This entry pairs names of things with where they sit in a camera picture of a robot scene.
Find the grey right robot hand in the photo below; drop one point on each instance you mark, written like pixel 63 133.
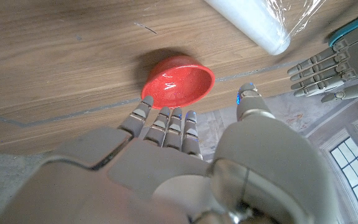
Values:
pixel 151 174

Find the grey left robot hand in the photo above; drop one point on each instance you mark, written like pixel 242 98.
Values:
pixel 353 56

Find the clear cling film sheet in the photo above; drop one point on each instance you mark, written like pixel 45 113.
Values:
pixel 300 12

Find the white cling film roll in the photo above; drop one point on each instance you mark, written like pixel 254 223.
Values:
pixel 250 21

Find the printed window backdrop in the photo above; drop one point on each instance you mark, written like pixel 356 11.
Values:
pixel 346 140

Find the red bowl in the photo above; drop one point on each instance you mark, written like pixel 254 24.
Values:
pixel 179 84

